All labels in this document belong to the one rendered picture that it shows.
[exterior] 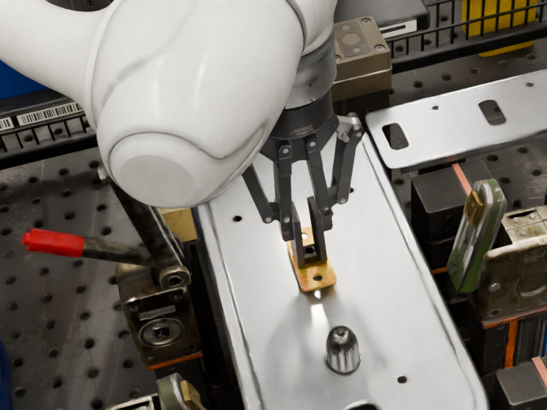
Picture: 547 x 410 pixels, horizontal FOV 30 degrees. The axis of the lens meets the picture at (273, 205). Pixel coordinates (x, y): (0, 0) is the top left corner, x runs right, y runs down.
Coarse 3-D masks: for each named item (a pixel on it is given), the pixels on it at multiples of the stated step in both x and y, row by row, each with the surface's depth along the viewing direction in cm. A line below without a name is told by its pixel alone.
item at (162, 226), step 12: (96, 180) 92; (108, 180) 90; (120, 192) 92; (132, 204) 93; (144, 204) 93; (132, 216) 94; (144, 216) 94; (156, 216) 99; (144, 228) 96; (156, 228) 96; (168, 228) 101; (144, 240) 97; (156, 240) 97; (168, 240) 98; (156, 252) 98; (168, 252) 99; (180, 252) 103; (156, 264) 100; (168, 264) 100; (180, 264) 100
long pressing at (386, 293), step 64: (384, 192) 114; (256, 256) 110; (384, 256) 108; (256, 320) 104; (320, 320) 103; (384, 320) 102; (448, 320) 102; (256, 384) 99; (320, 384) 98; (384, 384) 97; (448, 384) 97
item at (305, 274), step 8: (304, 232) 109; (312, 232) 109; (304, 240) 109; (312, 240) 108; (288, 248) 108; (304, 248) 107; (312, 248) 107; (304, 256) 106; (312, 256) 106; (328, 256) 107; (296, 264) 106; (312, 264) 106; (320, 264) 106; (328, 264) 106; (296, 272) 106; (304, 272) 106; (312, 272) 105; (320, 272) 105; (328, 272) 105; (304, 280) 105; (312, 280) 105; (328, 280) 104; (336, 280) 104; (304, 288) 104; (312, 288) 104
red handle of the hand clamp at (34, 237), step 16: (32, 240) 95; (48, 240) 95; (64, 240) 96; (80, 240) 97; (96, 240) 99; (80, 256) 97; (96, 256) 98; (112, 256) 99; (128, 256) 99; (144, 256) 100
